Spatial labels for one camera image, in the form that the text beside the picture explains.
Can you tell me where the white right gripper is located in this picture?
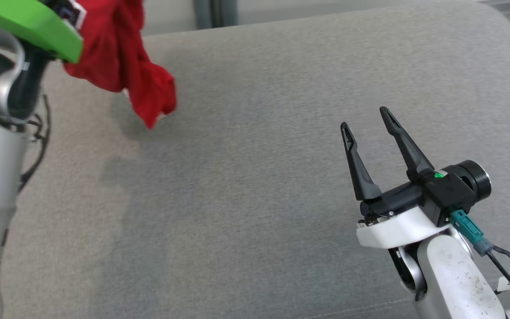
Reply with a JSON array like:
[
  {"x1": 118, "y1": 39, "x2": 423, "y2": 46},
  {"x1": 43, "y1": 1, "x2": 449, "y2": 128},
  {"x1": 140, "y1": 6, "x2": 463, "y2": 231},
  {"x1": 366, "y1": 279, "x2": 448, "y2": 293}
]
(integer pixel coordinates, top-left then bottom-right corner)
[{"x1": 340, "y1": 106, "x2": 452, "y2": 249}]

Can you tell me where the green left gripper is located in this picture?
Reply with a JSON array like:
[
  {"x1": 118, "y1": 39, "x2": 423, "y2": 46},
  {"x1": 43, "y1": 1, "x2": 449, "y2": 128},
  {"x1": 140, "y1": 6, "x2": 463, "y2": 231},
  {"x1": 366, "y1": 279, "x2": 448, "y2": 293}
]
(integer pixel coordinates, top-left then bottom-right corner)
[{"x1": 0, "y1": 0, "x2": 83, "y2": 63}]

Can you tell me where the red shirt with white sleeves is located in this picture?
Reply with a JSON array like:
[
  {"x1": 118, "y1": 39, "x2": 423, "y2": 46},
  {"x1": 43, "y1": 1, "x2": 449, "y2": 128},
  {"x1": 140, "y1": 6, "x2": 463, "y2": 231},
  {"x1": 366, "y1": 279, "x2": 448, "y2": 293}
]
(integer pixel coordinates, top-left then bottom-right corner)
[{"x1": 62, "y1": 0, "x2": 177, "y2": 130}]

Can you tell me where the teal right cable connector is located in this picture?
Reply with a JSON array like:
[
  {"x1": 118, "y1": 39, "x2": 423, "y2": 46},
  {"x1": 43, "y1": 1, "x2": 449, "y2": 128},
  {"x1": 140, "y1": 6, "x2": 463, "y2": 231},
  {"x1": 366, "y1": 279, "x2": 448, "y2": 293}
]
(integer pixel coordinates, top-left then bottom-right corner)
[{"x1": 450, "y1": 210, "x2": 495, "y2": 257}]

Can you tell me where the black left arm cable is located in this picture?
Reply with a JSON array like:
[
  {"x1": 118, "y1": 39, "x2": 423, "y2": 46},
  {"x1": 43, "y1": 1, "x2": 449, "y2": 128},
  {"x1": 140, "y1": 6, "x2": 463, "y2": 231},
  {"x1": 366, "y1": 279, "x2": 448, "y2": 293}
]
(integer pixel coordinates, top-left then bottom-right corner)
[{"x1": 18, "y1": 95, "x2": 52, "y2": 192}]

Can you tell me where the grey wall post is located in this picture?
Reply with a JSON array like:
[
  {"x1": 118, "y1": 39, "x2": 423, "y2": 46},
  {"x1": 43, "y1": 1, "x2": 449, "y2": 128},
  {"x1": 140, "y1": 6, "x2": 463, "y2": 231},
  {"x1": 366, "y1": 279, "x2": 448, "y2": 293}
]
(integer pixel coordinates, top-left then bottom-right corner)
[{"x1": 193, "y1": 0, "x2": 239, "y2": 30}]

